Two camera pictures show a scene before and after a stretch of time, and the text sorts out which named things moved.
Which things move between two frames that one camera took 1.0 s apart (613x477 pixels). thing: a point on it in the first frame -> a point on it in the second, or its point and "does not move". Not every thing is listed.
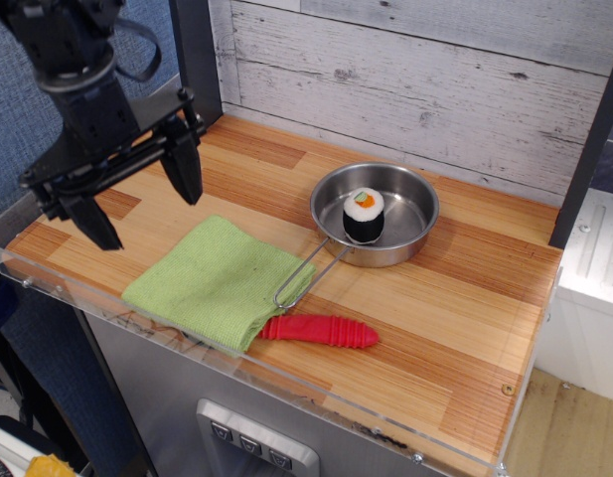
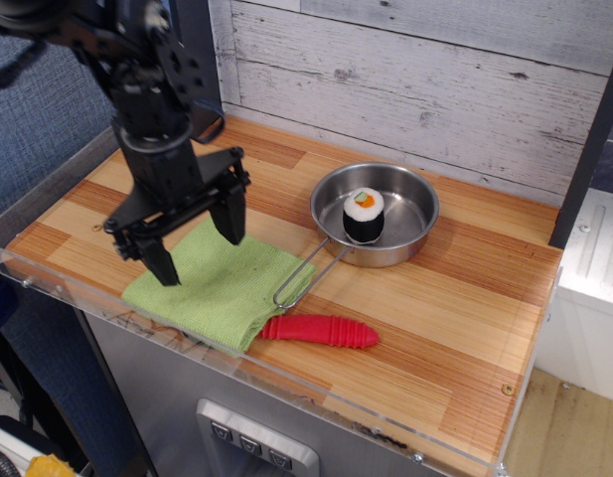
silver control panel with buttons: [232, 444] does not move
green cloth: [217, 282] does not move
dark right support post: [583, 179] does not move
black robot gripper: [105, 135] -> [175, 189]
